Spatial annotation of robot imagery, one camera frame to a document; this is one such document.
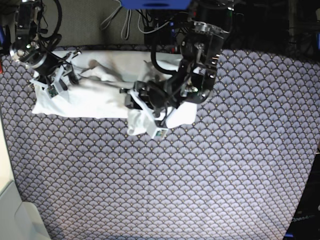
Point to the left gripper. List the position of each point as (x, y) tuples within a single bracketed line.
[(151, 93)]

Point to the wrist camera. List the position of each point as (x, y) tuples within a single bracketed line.
[(53, 91), (155, 131)]

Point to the patterned fan-print tablecloth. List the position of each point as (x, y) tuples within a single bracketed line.
[(237, 173)]

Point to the black box under table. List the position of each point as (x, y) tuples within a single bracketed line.
[(164, 36)]

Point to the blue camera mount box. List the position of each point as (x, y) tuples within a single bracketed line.
[(156, 4)]

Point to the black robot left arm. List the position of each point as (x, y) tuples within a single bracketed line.
[(209, 24)]

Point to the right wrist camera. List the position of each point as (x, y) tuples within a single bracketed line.
[(53, 91)]

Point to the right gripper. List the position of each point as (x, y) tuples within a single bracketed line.
[(45, 63)]

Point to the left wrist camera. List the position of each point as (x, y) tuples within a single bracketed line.
[(155, 131)]

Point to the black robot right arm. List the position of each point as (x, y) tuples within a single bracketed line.
[(28, 18)]

